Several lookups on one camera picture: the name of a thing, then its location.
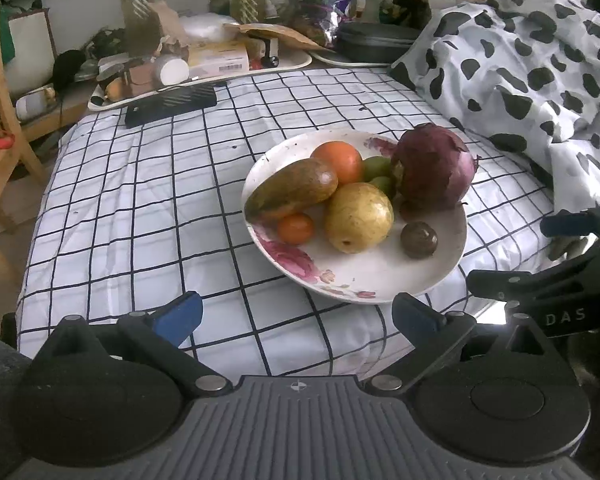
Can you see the brown green mango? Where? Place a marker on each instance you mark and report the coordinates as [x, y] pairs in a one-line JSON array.
[[292, 190]]

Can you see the dark passion fruit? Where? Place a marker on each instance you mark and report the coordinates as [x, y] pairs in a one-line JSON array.
[[419, 240]]

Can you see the brown paper envelope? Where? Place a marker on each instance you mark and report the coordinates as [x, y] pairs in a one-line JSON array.
[[280, 35]]

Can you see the black zip case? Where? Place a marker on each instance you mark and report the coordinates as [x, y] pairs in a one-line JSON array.
[[380, 40]]

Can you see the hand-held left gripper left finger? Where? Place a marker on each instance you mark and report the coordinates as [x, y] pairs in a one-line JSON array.
[[180, 315]]

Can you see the yellow pear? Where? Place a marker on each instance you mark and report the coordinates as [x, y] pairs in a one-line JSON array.
[[360, 217]]

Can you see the black round object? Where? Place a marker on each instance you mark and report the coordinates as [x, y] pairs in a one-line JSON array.
[[67, 67]]

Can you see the small brown cardboard box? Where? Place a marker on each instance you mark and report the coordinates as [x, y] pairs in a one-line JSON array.
[[140, 77]]

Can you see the white plastic wrap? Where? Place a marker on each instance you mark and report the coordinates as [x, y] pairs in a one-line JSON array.
[[205, 25]]

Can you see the small white tray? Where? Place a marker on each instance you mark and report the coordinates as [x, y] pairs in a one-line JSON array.
[[340, 61]]

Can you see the checkered white cloth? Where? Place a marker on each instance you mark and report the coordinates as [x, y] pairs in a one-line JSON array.
[[155, 210]]

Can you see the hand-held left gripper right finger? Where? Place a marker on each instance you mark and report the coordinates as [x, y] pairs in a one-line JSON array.
[[415, 317]]

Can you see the red onion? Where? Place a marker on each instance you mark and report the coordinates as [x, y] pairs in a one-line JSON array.
[[432, 167]]

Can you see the green lime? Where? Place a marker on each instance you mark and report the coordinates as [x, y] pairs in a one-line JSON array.
[[384, 186], [376, 166]]

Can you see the wooden chair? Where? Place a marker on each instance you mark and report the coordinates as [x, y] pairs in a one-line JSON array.
[[0, 110]]

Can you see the yellow cardboard box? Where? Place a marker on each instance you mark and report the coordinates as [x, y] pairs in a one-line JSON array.
[[220, 57]]

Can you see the large white tray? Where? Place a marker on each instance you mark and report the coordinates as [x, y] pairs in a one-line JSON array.
[[290, 62]]

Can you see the white floral plate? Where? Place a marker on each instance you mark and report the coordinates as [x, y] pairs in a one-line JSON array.
[[370, 270]]

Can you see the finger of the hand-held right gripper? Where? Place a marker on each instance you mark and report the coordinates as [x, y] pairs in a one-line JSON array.
[[555, 300], [565, 224]]

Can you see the small tangerine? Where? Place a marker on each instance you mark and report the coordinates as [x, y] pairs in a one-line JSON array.
[[296, 228]]

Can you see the cow print blanket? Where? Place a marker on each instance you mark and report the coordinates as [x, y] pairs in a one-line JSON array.
[[530, 60]]

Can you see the large orange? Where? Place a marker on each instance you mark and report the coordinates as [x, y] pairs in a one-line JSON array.
[[337, 160]]

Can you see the open cardboard box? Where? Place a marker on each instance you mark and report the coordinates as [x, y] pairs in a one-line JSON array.
[[410, 7]]

